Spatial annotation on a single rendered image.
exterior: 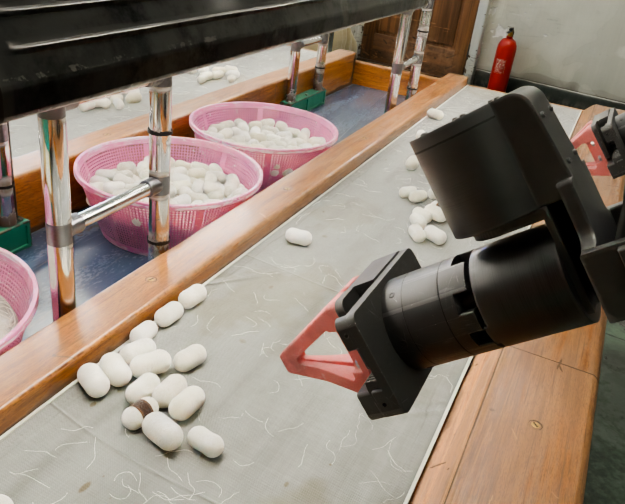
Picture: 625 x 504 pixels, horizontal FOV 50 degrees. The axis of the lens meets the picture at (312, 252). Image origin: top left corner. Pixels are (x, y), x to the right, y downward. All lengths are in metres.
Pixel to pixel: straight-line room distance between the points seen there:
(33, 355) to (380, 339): 0.34
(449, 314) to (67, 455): 0.33
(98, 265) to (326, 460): 0.48
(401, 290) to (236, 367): 0.29
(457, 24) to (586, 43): 0.94
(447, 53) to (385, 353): 5.15
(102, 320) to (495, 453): 0.37
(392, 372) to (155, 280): 0.39
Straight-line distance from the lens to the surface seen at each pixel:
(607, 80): 5.29
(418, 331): 0.37
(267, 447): 0.57
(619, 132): 0.91
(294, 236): 0.85
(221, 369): 0.64
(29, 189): 0.99
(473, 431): 0.59
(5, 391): 0.59
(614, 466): 1.87
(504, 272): 0.35
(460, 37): 5.44
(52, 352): 0.62
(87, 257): 0.95
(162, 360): 0.62
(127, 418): 0.57
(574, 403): 0.66
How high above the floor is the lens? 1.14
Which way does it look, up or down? 28 degrees down
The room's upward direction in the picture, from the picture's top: 8 degrees clockwise
